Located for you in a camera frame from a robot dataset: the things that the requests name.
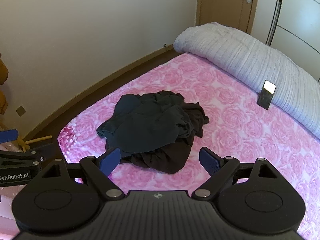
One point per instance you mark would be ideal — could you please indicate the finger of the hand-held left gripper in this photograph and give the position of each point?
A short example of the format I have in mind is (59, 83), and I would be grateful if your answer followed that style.
(22, 158)
(8, 135)

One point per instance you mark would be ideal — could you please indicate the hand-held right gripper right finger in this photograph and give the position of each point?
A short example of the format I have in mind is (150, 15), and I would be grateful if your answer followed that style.
(208, 161)

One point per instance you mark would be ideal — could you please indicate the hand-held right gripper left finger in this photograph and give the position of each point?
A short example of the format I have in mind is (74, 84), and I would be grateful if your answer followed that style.
(110, 160)

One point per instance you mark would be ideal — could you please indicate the dark brown garment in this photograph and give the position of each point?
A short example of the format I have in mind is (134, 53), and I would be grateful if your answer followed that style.
(170, 160)

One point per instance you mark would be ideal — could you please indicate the dark teal polo shirt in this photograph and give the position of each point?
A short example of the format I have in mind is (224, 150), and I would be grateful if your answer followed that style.
(150, 125)

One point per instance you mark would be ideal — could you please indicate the yellow wooden stand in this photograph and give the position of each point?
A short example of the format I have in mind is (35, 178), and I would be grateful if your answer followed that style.
(37, 139)

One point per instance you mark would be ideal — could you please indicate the pink rose bed sheet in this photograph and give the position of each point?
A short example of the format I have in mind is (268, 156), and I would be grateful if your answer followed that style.
(237, 130)

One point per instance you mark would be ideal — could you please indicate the brown wooden furniture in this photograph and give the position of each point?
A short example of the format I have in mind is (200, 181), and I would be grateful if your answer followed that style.
(2, 80)

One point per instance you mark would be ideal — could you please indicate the black smartphone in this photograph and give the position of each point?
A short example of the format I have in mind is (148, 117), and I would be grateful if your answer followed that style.
(265, 96)

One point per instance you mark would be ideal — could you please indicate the grey striped duvet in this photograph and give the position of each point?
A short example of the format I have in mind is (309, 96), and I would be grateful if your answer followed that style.
(250, 60)

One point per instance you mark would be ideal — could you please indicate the brown wooden door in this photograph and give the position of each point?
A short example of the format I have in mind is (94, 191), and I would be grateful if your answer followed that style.
(220, 2)

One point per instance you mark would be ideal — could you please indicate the thin black pole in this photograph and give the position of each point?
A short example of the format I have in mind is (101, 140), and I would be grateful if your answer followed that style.
(277, 7)

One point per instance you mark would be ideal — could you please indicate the white wardrobe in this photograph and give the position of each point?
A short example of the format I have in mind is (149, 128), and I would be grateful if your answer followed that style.
(300, 17)

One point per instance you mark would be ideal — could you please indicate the low wall socket plate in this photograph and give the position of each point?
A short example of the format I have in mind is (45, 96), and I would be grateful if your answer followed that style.
(20, 110)

